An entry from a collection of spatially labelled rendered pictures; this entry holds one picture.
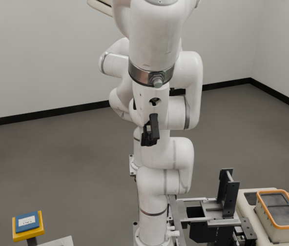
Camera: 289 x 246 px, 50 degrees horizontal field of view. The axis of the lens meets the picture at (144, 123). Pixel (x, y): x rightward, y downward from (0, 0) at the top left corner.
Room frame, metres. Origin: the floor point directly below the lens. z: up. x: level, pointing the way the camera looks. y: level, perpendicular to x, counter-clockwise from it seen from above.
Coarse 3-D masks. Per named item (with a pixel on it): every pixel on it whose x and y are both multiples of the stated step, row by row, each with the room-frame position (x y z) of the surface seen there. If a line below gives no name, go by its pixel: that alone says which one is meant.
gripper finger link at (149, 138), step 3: (147, 132) 0.48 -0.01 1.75; (150, 132) 0.48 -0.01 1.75; (147, 135) 0.48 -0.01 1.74; (150, 135) 0.46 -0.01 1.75; (141, 138) 0.50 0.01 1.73; (147, 138) 0.48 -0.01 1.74; (150, 138) 0.46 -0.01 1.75; (141, 141) 0.50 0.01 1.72; (144, 141) 0.50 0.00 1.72; (147, 141) 0.49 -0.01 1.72; (150, 141) 0.49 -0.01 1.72; (153, 141) 0.49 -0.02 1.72; (156, 141) 0.51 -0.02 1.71; (141, 144) 0.50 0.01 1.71; (144, 144) 0.51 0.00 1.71; (147, 144) 0.50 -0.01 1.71; (150, 144) 0.50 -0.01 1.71; (153, 144) 0.50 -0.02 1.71
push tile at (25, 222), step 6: (18, 216) 1.02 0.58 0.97; (24, 216) 1.02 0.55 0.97; (30, 216) 1.02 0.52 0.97; (36, 216) 1.02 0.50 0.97; (18, 222) 0.99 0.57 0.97; (24, 222) 0.99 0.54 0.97; (30, 222) 0.99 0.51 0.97; (36, 222) 0.99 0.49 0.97; (18, 228) 0.95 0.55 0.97; (24, 228) 0.95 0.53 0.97; (30, 228) 0.96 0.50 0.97
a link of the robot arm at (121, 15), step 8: (112, 0) 0.50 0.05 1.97; (120, 0) 0.49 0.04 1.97; (128, 0) 0.49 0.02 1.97; (112, 8) 0.52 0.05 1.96; (120, 8) 0.51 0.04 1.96; (128, 8) 0.56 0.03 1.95; (120, 16) 0.53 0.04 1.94; (128, 16) 0.56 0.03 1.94; (120, 24) 0.54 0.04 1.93; (128, 24) 0.56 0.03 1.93; (128, 32) 0.56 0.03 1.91
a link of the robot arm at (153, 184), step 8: (144, 168) 0.76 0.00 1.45; (136, 176) 0.75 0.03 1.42; (144, 176) 0.74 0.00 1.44; (152, 176) 0.73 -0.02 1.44; (160, 176) 0.73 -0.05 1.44; (168, 176) 0.73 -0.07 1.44; (176, 176) 0.73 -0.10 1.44; (144, 184) 0.72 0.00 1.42; (152, 184) 0.72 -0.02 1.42; (160, 184) 0.72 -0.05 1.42; (168, 184) 0.72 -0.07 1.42; (176, 184) 0.72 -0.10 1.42; (144, 192) 0.72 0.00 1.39; (152, 192) 0.72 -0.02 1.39; (160, 192) 0.72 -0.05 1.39; (168, 192) 0.72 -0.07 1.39; (176, 192) 0.72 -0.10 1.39; (144, 200) 0.72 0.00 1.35; (152, 200) 0.72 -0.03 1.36; (160, 200) 0.74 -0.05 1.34; (144, 208) 0.73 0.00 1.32; (152, 208) 0.72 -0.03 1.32; (160, 208) 0.72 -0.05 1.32
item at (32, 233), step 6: (12, 222) 1.01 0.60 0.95; (42, 222) 1.01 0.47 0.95; (36, 228) 0.97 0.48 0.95; (42, 228) 0.97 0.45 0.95; (18, 234) 0.94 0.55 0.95; (24, 234) 0.94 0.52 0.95; (30, 234) 0.94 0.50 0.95; (36, 234) 0.95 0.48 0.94; (42, 234) 0.96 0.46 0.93; (18, 240) 0.92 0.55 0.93; (30, 240) 0.98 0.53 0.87; (36, 240) 0.99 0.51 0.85
